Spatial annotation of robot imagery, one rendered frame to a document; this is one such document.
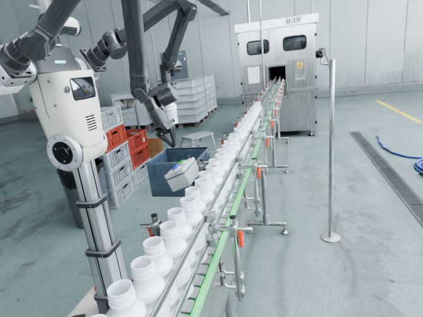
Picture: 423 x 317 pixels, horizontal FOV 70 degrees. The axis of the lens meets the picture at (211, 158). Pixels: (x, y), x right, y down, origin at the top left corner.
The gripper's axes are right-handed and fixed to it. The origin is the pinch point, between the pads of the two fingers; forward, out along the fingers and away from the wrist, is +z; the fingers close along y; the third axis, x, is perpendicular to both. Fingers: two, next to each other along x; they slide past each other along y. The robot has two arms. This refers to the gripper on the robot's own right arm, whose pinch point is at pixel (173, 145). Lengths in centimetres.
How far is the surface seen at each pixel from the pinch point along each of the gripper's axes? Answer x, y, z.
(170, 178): 2.1, -9.9, 9.7
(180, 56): 305, 1019, -186
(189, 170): -3.9, -5.6, 10.2
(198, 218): -19, -45, 14
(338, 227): -35, 146, 139
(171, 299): -16, -63, 20
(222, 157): -18.9, -9.3, 9.6
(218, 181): -18.5, -21.7, 13.4
